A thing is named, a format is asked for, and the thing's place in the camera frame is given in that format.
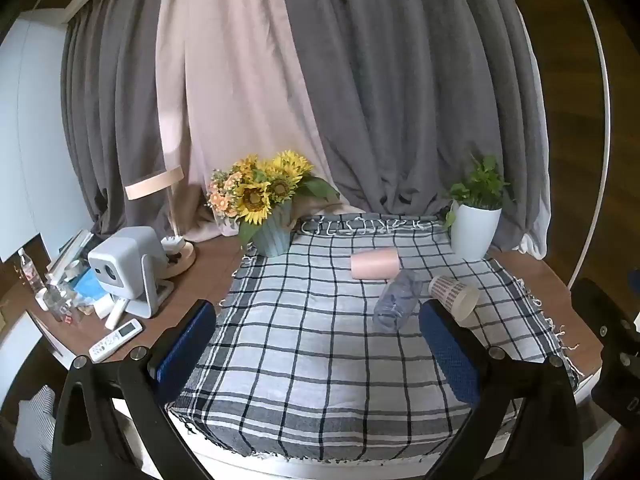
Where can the pink curtain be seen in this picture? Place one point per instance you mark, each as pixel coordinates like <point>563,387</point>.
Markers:
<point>235,85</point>

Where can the white stick remote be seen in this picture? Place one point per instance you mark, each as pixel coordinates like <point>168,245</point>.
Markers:
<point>115,313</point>

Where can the striped cloth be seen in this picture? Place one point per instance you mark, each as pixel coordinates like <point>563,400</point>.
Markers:
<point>37,430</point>

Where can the white projector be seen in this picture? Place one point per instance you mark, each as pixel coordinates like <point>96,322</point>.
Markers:
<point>125,260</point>

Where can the grey curtain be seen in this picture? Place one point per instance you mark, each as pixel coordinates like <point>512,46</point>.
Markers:
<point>410,85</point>
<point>115,100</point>

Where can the green potted plant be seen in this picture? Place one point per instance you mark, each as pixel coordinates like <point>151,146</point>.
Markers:
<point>480,185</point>

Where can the artificial sunflower bouquet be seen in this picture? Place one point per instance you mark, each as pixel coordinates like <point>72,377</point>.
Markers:
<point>260,187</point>

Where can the stack of white books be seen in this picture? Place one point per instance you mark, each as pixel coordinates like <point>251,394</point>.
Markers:
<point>70,255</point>

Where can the checkered tablecloth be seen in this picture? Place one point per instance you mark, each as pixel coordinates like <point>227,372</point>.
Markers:
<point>320,360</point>

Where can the white cabinet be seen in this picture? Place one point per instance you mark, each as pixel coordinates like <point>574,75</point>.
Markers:
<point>35,135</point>

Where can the white remote control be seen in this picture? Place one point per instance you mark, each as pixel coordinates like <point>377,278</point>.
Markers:
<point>116,340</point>

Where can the blue packet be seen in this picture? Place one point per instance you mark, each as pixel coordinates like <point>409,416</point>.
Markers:
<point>91,285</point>

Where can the white plant pot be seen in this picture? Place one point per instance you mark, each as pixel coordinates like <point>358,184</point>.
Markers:
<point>472,232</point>

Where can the pink cup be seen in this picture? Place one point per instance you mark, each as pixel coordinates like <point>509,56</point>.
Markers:
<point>375,265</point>

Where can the teal ribbed vase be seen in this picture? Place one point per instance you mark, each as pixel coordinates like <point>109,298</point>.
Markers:
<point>274,235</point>

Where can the patterned paper cup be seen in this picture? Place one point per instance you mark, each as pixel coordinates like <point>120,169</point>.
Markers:
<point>457,296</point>

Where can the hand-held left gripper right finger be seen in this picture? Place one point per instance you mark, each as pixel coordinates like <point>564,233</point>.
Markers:
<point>450,355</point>

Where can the white curved pole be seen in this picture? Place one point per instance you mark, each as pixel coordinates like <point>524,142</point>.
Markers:
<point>602,110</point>

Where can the plastic water bottle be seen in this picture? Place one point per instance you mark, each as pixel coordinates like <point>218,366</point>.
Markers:
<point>29,270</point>

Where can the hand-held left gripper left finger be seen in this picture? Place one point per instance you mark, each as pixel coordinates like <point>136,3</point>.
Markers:
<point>186,342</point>

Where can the small glass jar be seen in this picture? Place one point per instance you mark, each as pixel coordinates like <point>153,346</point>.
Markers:
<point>50,302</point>

